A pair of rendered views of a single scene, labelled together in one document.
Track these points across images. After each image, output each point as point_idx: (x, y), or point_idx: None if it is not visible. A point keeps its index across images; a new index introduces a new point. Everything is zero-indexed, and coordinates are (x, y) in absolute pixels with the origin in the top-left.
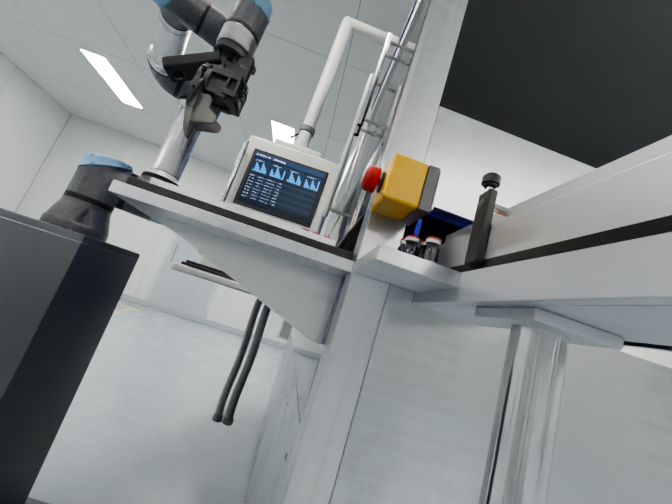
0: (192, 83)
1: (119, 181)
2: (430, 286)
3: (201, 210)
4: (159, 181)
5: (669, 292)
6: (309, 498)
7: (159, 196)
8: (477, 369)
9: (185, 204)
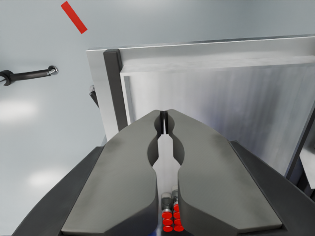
0: (20, 235)
1: (87, 57)
2: None
3: (106, 134)
4: (122, 83)
5: (10, 235)
6: None
7: (97, 99)
8: None
9: (102, 121)
